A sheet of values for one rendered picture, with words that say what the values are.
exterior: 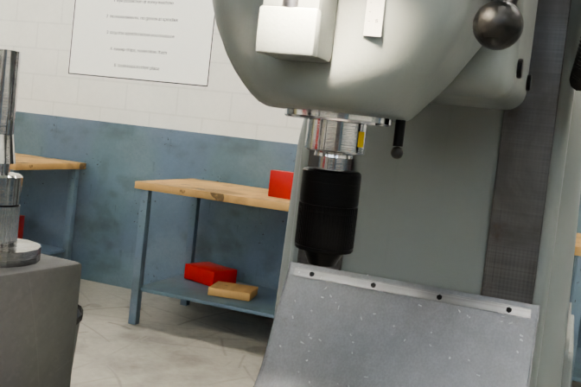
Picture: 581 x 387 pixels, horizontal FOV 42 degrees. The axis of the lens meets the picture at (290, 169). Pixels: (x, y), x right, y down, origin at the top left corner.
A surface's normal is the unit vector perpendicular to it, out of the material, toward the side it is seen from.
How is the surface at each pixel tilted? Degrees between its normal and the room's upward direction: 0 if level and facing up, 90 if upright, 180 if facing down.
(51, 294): 90
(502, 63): 90
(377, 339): 64
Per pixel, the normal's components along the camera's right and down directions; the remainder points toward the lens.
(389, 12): -0.08, 0.14
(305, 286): -0.27, -0.43
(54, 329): 0.88, 0.12
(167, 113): -0.36, 0.01
